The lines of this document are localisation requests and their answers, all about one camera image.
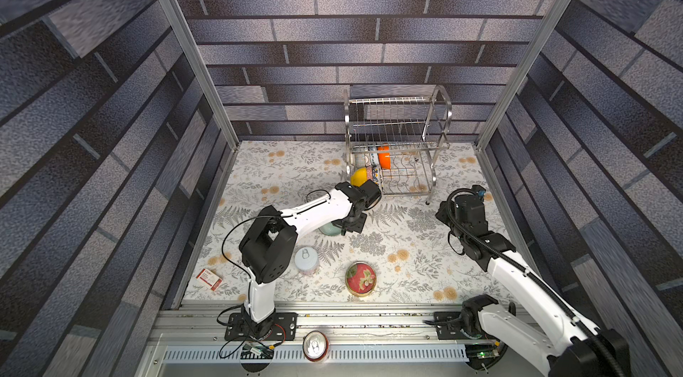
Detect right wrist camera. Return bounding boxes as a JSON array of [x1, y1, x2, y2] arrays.
[[471, 185, 487, 202]]

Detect orange plastic bowl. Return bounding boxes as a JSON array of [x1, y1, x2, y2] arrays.
[[376, 145, 391, 170]]

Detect stainless steel dish rack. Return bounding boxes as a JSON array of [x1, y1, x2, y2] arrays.
[[344, 85, 453, 205]]

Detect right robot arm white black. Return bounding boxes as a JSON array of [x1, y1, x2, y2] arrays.
[[433, 185, 631, 376]]

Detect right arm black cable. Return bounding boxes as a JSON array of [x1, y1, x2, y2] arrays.
[[444, 187, 626, 377]]

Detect pale green ceramic bowl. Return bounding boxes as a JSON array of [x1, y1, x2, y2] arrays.
[[318, 222, 343, 237]]

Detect floral table mat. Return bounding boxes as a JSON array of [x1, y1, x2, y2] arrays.
[[184, 142, 512, 304]]

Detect small red white box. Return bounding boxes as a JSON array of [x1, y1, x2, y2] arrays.
[[197, 269, 222, 292]]

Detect black white leaf bowl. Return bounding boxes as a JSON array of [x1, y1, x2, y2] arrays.
[[366, 166, 376, 184]]

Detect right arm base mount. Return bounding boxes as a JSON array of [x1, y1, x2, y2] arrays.
[[426, 311, 499, 343]]

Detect red floral bowl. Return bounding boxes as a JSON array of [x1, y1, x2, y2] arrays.
[[345, 261, 377, 297]]

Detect dark glass patterned bowl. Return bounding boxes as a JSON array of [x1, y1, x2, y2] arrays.
[[353, 152, 366, 168]]

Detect yellow plastic bowl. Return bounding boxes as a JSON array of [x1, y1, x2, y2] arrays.
[[350, 166, 368, 187]]

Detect blue yellow patterned plate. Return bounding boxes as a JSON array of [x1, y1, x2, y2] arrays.
[[372, 166, 382, 186]]

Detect blue white floral bowl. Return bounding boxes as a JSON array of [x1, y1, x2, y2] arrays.
[[366, 147, 380, 167]]

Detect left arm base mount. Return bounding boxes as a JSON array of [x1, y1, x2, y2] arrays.
[[224, 312, 299, 343]]

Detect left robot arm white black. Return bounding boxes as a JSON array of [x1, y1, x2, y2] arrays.
[[238, 180, 382, 325]]

